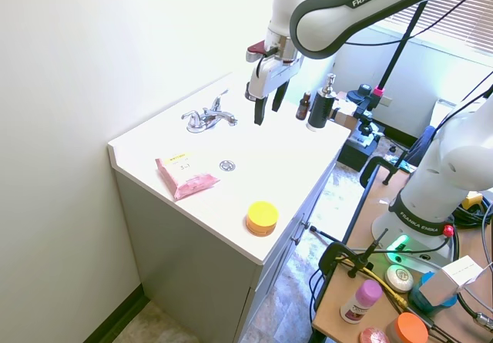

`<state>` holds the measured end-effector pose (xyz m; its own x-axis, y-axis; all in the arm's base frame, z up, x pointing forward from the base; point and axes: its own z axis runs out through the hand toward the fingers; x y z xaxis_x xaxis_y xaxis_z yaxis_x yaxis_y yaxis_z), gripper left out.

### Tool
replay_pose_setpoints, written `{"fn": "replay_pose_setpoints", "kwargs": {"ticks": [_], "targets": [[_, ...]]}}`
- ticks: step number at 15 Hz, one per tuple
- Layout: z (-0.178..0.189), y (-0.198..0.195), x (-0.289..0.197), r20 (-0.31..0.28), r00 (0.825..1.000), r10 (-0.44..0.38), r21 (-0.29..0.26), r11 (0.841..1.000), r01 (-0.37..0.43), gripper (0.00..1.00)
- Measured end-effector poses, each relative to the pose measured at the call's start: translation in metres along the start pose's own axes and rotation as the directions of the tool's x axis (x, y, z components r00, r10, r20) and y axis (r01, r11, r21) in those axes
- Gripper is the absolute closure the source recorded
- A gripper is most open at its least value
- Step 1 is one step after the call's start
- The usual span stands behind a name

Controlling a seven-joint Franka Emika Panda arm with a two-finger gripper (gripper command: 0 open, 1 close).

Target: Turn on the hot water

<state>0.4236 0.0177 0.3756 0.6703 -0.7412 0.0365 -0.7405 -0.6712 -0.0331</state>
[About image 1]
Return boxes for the metal cabinet door handle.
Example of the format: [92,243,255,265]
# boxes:
[291,220,311,244]

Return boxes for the brown dropper bottle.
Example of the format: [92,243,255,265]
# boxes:
[295,91,313,122]

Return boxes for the yellow black device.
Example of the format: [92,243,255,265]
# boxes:
[461,191,483,210]

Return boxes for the chrome faucet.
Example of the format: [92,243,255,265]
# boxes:
[186,107,239,134]

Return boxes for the black cable bundle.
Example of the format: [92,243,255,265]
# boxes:
[449,194,493,246]

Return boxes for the dark red wrist camera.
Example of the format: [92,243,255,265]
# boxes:
[246,39,277,64]

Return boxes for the blue round container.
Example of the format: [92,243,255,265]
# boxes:
[408,272,458,316]

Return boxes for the pink wipes packet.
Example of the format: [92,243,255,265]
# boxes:
[154,151,221,203]

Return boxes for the black rod on floor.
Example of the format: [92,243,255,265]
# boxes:
[309,224,344,243]

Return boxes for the yellow cable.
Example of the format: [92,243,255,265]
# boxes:
[337,255,410,310]

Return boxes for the pink round soap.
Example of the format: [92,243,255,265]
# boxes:
[358,326,391,343]

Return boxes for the grey vanity cabinet white top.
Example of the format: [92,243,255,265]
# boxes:
[107,69,354,343]

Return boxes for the black camera stand pole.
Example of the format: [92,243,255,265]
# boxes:
[346,0,428,138]

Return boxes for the pink cap deodorant stick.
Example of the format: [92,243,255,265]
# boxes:
[339,278,384,325]

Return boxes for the chrome faucet lever handle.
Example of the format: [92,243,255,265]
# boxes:
[210,89,230,113]
[180,110,202,129]

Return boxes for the black soap pump dispenser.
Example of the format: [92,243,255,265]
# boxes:
[306,72,339,133]

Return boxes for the yellow lid orange jar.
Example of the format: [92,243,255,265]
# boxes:
[244,200,280,238]

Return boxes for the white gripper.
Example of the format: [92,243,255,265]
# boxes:
[244,55,305,126]

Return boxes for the dark blue cloth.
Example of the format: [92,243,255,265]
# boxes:
[407,124,439,167]

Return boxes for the white cardboard box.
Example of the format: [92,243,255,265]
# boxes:
[418,254,485,306]

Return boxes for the black c-clamp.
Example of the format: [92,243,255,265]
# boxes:
[317,227,389,283]
[359,155,401,187]

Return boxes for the window blinds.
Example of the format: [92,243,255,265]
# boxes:
[379,0,493,57]

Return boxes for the wooden table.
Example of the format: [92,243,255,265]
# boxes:
[310,163,493,343]

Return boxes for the black case on floor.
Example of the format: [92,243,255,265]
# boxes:
[337,126,386,173]

